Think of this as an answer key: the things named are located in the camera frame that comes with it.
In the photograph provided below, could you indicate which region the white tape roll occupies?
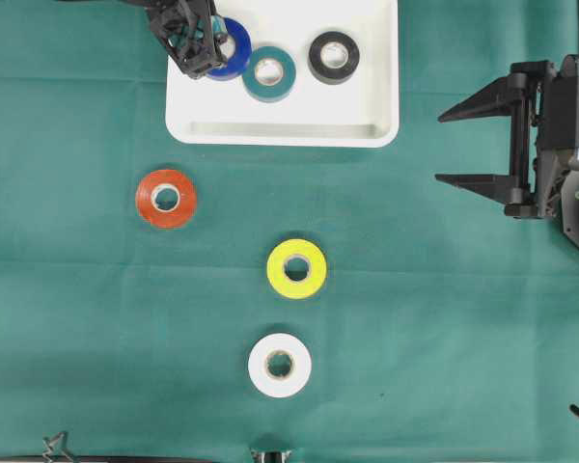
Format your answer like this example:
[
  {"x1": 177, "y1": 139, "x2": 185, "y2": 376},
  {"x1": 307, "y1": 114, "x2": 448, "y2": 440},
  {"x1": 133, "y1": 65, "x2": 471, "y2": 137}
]
[{"x1": 247, "y1": 333, "x2": 312, "y2": 398}]

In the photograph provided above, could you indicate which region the blue tape roll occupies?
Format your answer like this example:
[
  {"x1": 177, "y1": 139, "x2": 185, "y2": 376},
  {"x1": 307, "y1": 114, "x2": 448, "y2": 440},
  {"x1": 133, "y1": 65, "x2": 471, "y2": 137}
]
[{"x1": 207, "y1": 17, "x2": 252, "y2": 81}]

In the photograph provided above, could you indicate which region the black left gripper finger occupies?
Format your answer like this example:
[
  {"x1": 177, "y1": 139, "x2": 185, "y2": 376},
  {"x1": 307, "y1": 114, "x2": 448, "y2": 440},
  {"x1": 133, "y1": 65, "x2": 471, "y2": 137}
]
[{"x1": 145, "y1": 0, "x2": 228, "y2": 78}]

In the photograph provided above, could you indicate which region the metal bracket at edge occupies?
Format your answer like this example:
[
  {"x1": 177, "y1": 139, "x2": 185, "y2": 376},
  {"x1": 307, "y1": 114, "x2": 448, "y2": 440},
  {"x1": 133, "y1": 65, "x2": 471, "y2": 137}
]
[{"x1": 250, "y1": 449, "x2": 292, "y2": 463}]

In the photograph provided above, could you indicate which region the yellow tape roll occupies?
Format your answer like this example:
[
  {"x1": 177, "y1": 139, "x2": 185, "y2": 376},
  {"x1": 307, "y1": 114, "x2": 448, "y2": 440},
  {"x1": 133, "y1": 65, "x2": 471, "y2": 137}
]
[{"x1": 266, "y1": 238, "x2": 328, "y2": 300}]

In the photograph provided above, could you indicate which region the red tape roll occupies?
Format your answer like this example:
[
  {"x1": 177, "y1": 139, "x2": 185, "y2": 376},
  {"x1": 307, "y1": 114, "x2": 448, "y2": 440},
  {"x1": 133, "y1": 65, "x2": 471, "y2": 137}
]
[{"x1": 135, "y1": 169, "x2": 198, "y2": 230}]

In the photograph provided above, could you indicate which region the white plastic case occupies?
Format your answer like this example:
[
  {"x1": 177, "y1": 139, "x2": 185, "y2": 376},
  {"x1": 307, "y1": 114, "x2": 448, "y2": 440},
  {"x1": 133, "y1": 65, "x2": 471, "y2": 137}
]
[{"x1": 165, "y1": 1, "x2": 400, "y2": 148}]

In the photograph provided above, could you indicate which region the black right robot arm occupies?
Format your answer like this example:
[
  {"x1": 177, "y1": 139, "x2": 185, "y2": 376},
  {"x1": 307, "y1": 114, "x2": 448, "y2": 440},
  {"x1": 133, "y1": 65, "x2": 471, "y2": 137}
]
[{"x1": 435, "y1": 54, "x2": 579, "y2": 249}]

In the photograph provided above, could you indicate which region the metal wire clip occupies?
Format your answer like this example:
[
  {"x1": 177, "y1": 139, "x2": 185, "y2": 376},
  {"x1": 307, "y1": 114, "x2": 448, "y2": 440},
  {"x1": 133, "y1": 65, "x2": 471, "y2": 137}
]
[{"x1": 41, "y1": 431, "x2": 78, "y2": 463}]

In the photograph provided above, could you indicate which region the black tape roll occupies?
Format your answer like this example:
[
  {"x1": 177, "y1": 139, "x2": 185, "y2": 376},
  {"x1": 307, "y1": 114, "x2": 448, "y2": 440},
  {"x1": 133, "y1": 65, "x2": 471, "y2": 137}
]
[{"x1": 308, "y1": 31, "x2": 360, "y2": 85}]

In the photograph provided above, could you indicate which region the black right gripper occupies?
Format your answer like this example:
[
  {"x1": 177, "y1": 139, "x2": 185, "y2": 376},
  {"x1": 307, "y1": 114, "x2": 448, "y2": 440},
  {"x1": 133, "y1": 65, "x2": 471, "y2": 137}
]
[{"x1": 435, "y1": 55, "x2": 579, "y2": 219}]

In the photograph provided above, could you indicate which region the teal tape roll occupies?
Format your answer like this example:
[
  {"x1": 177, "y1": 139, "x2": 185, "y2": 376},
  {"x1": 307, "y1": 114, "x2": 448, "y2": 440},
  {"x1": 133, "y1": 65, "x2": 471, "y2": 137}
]
[{"x1": 242, "y1": 46, "x2": 296, "y2": 102}]

